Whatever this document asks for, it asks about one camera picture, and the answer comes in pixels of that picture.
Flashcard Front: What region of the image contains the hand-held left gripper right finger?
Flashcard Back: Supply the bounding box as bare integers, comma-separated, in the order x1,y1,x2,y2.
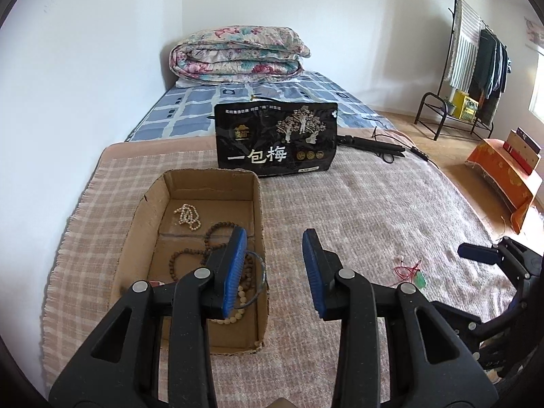
302,228,498,408

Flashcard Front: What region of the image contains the red book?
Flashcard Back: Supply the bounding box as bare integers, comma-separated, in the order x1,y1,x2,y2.
504,144,533,175

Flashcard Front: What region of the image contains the black cable with switch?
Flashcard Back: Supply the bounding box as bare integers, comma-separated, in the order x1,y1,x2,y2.
372,126,443,166

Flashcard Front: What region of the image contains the dark green hanging jacket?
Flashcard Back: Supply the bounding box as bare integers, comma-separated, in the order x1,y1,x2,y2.
471,30,498,99

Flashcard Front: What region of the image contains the blue denim hanging garment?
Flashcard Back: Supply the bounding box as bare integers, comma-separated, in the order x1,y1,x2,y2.
493,42,506,94

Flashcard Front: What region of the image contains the pearl necklace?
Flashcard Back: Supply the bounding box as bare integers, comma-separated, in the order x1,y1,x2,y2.
173,205,201,231

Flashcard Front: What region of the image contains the orange cloth covered table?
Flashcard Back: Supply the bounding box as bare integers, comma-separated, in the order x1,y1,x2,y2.
465,138,537,234

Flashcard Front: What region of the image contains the black folded tripod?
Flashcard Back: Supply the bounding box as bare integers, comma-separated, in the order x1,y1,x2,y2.
338,135,406,158

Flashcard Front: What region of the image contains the black snack bag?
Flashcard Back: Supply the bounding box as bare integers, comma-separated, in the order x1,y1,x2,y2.
214,102,338,178

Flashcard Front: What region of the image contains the window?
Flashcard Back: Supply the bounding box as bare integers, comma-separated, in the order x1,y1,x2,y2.
529,49,544,130

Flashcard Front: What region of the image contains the black hanging garment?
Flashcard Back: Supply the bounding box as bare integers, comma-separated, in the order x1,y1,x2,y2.
502,47,513,92

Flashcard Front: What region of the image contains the striped towel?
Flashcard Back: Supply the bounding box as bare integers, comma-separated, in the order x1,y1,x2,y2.
449,0,483,90

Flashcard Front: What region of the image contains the pink plaid blanket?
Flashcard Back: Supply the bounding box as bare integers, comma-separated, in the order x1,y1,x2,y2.
40,130,517,408

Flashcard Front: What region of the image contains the purple bangle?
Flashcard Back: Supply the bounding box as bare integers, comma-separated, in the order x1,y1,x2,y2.
236,250,269,310

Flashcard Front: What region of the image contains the white bead bracelet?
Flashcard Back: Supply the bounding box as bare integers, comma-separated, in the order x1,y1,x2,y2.
215,285,249,326

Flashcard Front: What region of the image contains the green pendant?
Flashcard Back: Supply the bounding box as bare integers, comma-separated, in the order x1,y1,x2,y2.
394,259,428,292

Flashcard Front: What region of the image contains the folded floral quilt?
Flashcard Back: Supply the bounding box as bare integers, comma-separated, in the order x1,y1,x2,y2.
169,26,312,87

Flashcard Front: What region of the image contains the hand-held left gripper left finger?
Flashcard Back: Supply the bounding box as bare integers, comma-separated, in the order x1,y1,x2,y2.
49,226,248,408

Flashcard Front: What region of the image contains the blue checked bed sheet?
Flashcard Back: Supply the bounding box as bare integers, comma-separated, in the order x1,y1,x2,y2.
124,70,398,143

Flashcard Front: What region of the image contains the brown cardboard box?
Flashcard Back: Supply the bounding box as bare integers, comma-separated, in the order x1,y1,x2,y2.
503,127,542,166

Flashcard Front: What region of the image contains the yellow box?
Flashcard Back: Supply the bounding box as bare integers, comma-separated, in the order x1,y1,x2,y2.
450,89,480,120

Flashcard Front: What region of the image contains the brown wooden bead necklace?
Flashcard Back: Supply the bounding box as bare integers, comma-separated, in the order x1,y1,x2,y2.
169,221,256,294

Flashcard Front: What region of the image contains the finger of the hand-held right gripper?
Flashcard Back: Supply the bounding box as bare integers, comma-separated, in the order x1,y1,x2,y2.
430,300,517,341
458,236,544,282

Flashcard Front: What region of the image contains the black metal clothes rack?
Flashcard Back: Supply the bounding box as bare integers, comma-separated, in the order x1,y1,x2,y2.
414,0,511,142

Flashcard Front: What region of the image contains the floral wall hanging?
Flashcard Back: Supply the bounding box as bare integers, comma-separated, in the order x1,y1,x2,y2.
525,17,544,45

